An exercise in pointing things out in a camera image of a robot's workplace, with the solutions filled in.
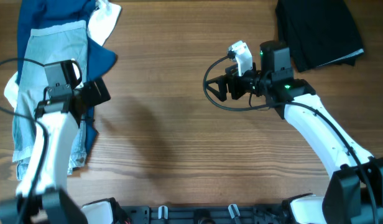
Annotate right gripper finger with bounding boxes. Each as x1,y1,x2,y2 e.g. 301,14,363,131
206,75,226,85
206,82,228,102

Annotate light blue denim shorts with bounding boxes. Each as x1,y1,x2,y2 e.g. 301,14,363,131
12,20,89,181

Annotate dark blue shirt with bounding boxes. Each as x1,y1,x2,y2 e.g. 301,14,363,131
16,0,118,156

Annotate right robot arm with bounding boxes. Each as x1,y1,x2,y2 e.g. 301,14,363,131
203,40,383,223

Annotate right black cable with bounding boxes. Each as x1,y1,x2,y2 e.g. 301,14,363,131
202,55,381,224

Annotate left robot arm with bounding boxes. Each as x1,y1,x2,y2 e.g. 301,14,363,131
0,60,116,223

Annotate white garment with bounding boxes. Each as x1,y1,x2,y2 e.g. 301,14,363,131
4,0,122,109

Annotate folded black garment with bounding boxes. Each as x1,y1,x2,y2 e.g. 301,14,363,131
275,0,364,72

